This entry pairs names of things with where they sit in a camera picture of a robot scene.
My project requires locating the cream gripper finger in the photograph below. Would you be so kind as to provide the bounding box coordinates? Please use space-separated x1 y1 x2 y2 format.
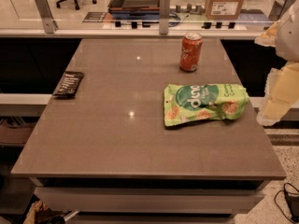
257 62 299 126
254 21 279 48

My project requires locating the red coke can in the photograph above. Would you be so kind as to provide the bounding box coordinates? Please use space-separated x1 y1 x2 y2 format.
180 32 203 72

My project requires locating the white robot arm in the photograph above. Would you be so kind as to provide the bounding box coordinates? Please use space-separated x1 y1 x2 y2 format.
255 0 299 126

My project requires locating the black rxbar chocolate bar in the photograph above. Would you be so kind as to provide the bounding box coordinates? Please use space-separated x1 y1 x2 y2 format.
53 71 84 98

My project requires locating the cardboard box with label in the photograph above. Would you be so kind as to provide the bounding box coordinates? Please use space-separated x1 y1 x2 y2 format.
205 0 244 20

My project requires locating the green chip bag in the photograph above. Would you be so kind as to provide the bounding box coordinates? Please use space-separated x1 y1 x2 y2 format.
164 84 249 127

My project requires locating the right metal glass post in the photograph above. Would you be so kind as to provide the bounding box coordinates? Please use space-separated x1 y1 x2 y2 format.
268 0 296 21

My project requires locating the metal glass post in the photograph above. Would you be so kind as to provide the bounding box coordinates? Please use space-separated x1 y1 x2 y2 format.
35 0 58 34
268 0 296 21
159 0 170 35

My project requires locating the black power adapter with cable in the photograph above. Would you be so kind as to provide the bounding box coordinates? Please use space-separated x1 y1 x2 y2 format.
274 182 299 224

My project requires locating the middle metal glass post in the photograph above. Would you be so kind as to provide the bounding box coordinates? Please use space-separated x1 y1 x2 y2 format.
159 0 170 35

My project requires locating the left metal glass post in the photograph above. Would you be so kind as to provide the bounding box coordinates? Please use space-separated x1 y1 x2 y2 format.
35 0 58 34

